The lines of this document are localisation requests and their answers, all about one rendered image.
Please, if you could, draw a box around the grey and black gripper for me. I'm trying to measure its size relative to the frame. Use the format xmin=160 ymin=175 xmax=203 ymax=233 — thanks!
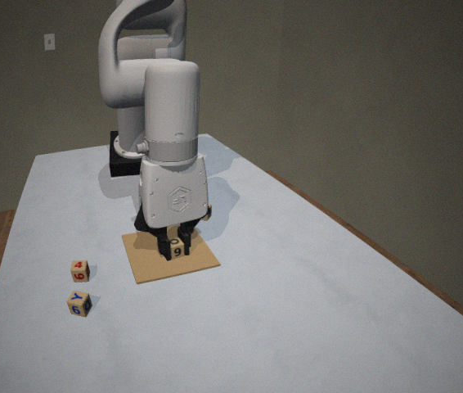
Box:
xmin=134 ymin=152 xmax=210 ymax=260

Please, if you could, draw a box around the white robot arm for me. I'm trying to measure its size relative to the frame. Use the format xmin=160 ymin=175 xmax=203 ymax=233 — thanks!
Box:
xmin=98 ymin=0 xmax=200 ymax=162

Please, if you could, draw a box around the wooden letter block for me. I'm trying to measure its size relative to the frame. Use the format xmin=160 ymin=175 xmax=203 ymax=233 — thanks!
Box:
xmin=169 ymin=237 xmax=185 ymax=260
xmin=66 ymin=291 xmax=92 ymax=317
xmin=201 ymin=205 xmax=212 ymax=221
xmin=70 ymin=260 xmax=90 ymax=282

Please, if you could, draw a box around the tan square mat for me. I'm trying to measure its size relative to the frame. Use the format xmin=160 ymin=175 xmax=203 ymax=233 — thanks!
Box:
xmin=122 ymin=228 xmax=221 ymax=284

